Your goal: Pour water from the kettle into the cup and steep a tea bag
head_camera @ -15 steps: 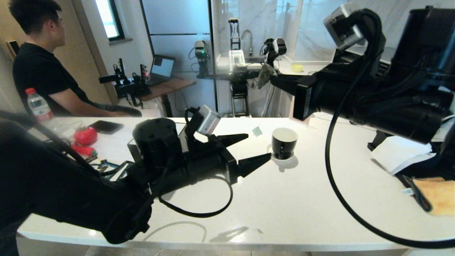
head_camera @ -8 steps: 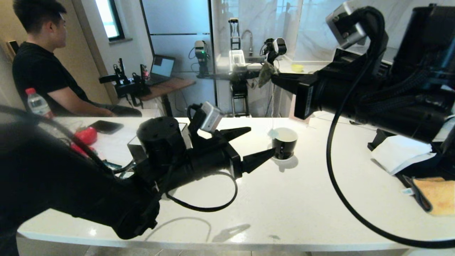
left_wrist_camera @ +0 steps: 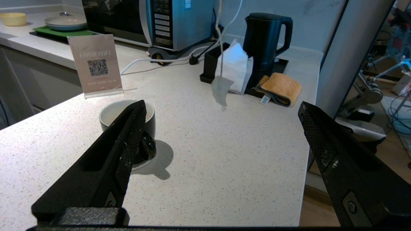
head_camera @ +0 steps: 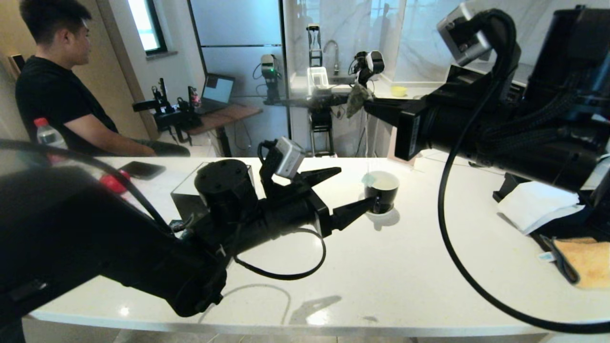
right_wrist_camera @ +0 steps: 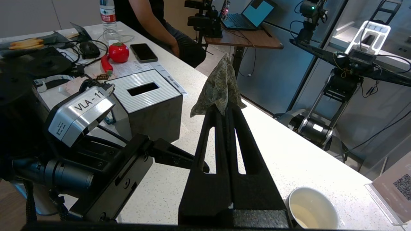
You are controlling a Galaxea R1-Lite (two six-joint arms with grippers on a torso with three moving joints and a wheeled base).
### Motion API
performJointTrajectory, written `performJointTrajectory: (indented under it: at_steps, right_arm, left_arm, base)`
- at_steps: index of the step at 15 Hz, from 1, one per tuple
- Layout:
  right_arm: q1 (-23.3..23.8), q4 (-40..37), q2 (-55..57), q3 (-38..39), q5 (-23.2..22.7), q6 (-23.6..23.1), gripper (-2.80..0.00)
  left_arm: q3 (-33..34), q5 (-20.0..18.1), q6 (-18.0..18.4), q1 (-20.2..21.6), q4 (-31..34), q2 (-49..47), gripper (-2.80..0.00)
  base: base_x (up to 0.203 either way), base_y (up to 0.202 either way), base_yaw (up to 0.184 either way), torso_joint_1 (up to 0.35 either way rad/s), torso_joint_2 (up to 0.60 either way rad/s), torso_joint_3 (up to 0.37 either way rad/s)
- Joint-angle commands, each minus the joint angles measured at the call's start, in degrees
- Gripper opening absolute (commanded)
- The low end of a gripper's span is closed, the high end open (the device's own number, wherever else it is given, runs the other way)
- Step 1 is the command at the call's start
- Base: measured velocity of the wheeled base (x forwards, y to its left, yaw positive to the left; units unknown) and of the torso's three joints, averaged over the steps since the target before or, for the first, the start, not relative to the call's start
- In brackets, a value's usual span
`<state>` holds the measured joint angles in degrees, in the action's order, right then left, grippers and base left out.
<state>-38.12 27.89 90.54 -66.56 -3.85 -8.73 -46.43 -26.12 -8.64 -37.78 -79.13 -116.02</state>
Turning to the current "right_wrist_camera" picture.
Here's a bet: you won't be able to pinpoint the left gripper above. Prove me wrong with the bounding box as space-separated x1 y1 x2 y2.
13 133 210 223

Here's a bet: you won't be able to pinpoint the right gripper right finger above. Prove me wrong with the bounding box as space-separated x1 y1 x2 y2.
226 102 288 213

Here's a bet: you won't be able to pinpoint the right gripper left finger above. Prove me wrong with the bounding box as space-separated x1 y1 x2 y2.
178 104 232 226

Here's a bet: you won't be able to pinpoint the green tea bag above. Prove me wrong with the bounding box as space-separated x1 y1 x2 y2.
190 53 247 117

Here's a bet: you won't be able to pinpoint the white cup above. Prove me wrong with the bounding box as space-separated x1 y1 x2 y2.
285 187 341 230

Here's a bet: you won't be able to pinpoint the clear plastic water bottle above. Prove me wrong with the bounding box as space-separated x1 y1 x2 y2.
99 0 118 34

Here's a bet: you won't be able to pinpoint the grey tissue box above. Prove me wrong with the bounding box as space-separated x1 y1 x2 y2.
105 69 184 144

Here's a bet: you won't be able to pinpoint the black smartphone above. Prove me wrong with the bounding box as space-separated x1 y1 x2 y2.
130 43 159 64

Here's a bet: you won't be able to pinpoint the person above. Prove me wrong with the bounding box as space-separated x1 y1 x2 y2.
114 0 207 68

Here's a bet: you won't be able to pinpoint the red toy chili pepper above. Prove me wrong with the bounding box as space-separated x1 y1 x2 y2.
101 55 114 76

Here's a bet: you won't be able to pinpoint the red tomato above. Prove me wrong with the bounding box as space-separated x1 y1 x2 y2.
108 42 129 64

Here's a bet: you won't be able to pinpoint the black computer mouse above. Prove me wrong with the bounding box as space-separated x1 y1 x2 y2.
79 41 101 59

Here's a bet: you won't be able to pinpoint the black device on desk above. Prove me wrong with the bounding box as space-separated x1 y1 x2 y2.
184 0 223 39

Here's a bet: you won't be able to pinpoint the clear acrylic sign holder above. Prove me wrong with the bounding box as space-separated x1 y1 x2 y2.
364 151 411 227

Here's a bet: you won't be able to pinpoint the wooden desk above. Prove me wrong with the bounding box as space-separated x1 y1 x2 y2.
204 25 284 78

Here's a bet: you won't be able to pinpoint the black round disc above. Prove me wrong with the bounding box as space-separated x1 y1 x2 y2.
18 47 73 78

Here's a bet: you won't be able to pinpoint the open laptop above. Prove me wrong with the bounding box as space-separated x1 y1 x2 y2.
222 0 275 32

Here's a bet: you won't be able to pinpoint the black tray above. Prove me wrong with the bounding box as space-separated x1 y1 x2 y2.
0 31 72 59

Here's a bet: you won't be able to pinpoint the bread sticks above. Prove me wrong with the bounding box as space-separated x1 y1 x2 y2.
9 38 45 50

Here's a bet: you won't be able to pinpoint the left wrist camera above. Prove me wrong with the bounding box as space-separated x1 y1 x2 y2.
45 84 117 149

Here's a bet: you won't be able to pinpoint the black cable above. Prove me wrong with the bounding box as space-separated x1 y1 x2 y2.
23 180 38 224

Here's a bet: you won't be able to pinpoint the white handle frame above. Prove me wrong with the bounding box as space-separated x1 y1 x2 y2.
344 20 391 56

